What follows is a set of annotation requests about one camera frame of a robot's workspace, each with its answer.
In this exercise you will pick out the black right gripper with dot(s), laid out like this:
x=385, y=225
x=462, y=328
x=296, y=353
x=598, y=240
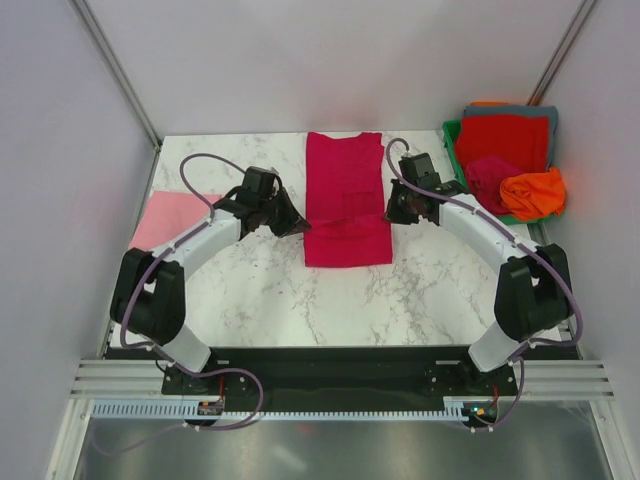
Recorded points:
x=393, y=214

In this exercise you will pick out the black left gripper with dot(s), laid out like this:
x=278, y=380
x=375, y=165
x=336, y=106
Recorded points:
x=293, y=222

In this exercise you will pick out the magenta t-shirt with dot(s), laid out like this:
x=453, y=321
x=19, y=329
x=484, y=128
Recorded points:
x=345, y=203

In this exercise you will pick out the light pink t-shirt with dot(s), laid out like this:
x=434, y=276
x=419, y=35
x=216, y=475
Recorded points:
x=167, y=216

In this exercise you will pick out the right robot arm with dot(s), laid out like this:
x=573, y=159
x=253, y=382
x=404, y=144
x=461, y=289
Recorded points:
x=533, y=293

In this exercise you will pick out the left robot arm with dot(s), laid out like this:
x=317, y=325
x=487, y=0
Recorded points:
x=149, y=300

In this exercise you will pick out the orange t-shirt under stack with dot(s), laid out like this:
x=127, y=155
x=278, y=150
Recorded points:
x=488, y=103

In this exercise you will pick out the dark pink crumpled t-shirt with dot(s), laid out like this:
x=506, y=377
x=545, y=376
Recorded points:
x=484, y=177

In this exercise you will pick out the green plastic bin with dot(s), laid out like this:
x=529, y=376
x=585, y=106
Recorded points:
x=451, y=131

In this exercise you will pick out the orange crumpled t-shirt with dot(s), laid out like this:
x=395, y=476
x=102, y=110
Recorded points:
x=534, y=196

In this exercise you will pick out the red t-shirt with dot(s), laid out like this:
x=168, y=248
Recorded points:
x=518, y=140

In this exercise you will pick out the grey t-shirt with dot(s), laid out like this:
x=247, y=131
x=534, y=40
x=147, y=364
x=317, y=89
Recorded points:
x=550, y=112

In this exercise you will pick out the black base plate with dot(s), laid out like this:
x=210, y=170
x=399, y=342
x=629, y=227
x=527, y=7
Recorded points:
x=338, y=379

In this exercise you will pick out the right aluminium frame post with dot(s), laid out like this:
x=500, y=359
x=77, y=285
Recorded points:
x=560, y=55

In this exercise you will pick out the aluminium frame post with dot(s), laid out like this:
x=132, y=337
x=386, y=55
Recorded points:
x=106, y=51
x=560, y=55

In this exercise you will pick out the right aluminium rail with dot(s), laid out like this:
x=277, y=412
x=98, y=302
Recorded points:
x=566, y=380

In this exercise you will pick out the aluminium rail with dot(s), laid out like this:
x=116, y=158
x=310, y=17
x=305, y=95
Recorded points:
x=117, y=379
x=566, y=380

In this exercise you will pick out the white slotted cable duct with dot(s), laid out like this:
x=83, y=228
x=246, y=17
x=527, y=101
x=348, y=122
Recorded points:
x=193, y=410

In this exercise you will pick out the left aluminium rail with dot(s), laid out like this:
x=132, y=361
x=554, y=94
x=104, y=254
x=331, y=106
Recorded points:
x=117, y=379

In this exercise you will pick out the left aluminium frame post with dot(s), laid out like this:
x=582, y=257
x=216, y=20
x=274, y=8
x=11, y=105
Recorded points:
x=106, y=51

